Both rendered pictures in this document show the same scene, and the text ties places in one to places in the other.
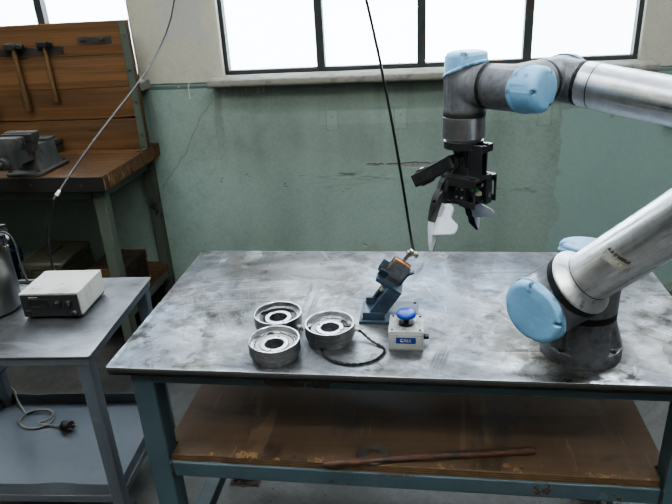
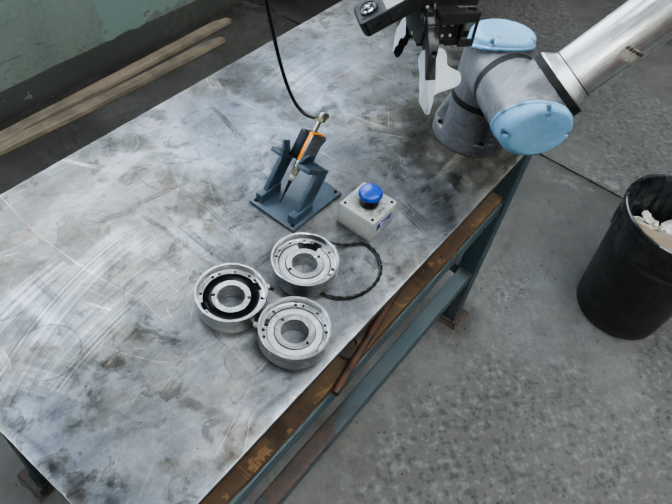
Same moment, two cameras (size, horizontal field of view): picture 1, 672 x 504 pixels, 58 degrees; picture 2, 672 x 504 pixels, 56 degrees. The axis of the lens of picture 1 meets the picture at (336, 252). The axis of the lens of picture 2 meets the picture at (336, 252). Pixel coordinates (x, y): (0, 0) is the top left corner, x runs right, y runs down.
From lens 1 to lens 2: 1.03 m
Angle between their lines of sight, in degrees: 59
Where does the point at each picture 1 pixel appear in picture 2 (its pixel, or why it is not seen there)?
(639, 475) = (492, 202)
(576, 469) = (464, 228)
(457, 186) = (454, 23)
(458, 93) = not seen: outside the picture
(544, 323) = (553, 137)
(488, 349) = (426, 178)
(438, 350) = (400, 209)
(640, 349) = not seen: hidden behind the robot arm
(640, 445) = not seen: hidden behind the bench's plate
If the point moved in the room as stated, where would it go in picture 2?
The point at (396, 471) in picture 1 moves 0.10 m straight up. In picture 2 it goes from (376, 340) to (385, 311)
